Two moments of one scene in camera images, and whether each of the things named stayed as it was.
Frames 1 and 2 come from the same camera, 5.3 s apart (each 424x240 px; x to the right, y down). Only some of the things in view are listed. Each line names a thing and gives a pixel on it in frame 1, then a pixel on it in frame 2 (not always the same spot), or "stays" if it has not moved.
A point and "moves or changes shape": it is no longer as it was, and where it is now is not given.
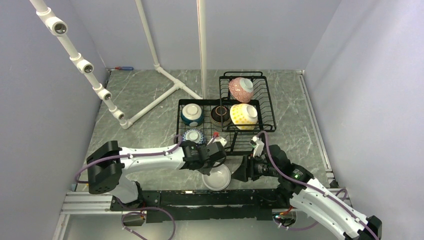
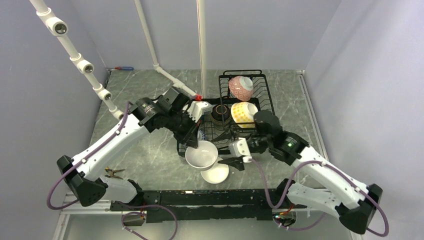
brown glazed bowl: (220, 116) stays
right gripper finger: (240, 174) -> (237, 163)
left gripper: (207, 170) -> (190, 138)
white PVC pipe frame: (58, 26) stays
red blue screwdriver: (124, 68) stays
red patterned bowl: (241, 89) stays
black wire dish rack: (244, 111) stays
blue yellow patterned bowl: (244, 116) stays
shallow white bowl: (219, 179) moves or changes shape
